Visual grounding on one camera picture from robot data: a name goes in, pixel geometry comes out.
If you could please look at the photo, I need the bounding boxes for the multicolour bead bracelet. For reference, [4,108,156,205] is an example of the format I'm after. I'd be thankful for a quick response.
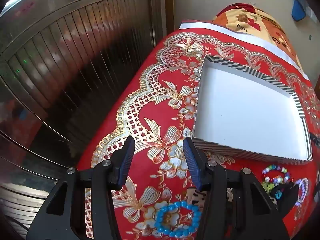
[261,164,293,189]

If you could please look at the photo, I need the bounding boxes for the lilac bead bracelet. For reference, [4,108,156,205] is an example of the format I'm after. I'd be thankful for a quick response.
[294,177,310,208]

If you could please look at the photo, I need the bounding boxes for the blue bead bracelet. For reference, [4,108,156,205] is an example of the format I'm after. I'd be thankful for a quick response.
[153,200,202,238]

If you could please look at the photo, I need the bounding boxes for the black scrunchie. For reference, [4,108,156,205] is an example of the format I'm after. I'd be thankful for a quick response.
[270,181,299,218]

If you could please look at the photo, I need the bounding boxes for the leopard print bow scrunchie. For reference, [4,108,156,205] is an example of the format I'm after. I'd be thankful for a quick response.
[186,187,207,207]

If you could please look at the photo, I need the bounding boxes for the striped white jewelry tray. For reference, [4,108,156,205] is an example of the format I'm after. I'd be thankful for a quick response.
[192,56,312,164]

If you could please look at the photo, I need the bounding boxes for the red gold floral tablecloth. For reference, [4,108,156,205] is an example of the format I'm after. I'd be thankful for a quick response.
[79,26,319,239]

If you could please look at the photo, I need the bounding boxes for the brown slatted wooden door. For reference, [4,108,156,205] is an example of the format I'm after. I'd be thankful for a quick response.
[1,0,164,239]

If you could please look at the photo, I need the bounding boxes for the yellow orange love blanket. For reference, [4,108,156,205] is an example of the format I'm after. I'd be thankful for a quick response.
[211,3,304,69]

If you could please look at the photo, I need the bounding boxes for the blue cloth on wall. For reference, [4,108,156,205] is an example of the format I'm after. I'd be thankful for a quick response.
[291,0,306,22]

